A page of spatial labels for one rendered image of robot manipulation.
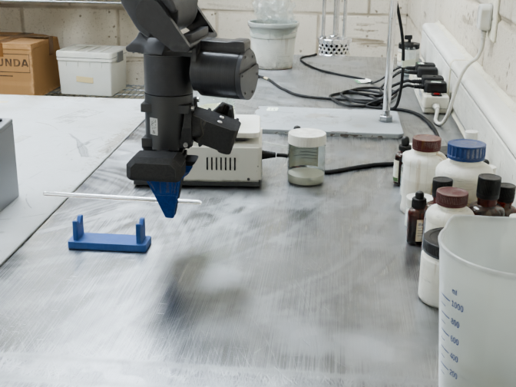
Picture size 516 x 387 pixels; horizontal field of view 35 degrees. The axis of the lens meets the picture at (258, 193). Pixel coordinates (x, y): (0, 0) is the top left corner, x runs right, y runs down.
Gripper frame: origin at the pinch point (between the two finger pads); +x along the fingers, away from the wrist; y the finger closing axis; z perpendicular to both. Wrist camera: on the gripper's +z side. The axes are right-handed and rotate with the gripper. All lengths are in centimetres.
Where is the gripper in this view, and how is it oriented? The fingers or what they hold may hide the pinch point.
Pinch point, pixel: (170, 190)
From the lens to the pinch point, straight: 99.5
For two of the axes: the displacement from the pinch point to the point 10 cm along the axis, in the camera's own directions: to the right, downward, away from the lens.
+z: 10.0, 0.5, -0.8
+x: -0.2, 9.5, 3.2
